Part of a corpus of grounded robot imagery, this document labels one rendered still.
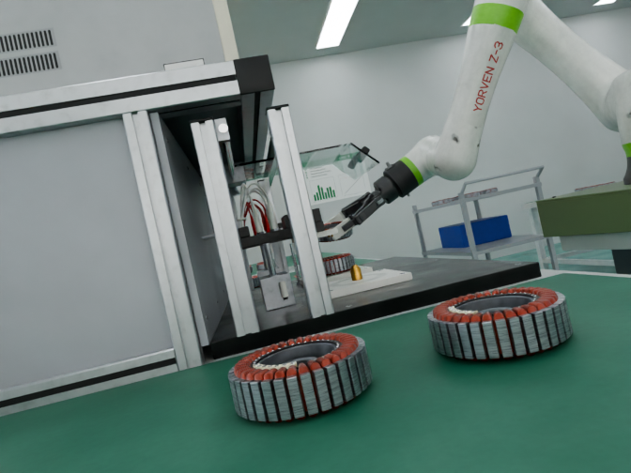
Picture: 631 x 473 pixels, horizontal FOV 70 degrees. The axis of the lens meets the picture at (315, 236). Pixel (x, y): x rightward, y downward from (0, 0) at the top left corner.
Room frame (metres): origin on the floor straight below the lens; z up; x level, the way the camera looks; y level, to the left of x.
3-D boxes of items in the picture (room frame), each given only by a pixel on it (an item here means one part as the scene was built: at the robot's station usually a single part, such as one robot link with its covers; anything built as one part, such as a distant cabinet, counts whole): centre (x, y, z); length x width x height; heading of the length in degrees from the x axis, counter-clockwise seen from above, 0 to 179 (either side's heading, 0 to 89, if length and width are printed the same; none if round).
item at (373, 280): (0.81, -0.06, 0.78); 0.15 x 0.15 x 0.01; 9
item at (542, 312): (0.39, -0.14, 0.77); 0.11 x 0.11 x 0.04
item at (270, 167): (0.91, 0.06, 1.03); 0.62 x 0.01 x 0.03; 9
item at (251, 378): (0.37, 0.04, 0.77); 0.11 x 0.11 x 0.04
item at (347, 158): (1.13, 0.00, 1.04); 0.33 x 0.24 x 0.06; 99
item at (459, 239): (3.46, -1.23, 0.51); 1.01 x 0.60 x 1.01; 9
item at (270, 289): (0.79, 0.09, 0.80); 0.08 x 0.05 x 0.06; 9
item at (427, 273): (0.93, -0.02, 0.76); 0.64 x 0.47 x 0.02; 9
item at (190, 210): (0.89, 0.21, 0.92); 0.66 x 0.01 x 0.30; 9
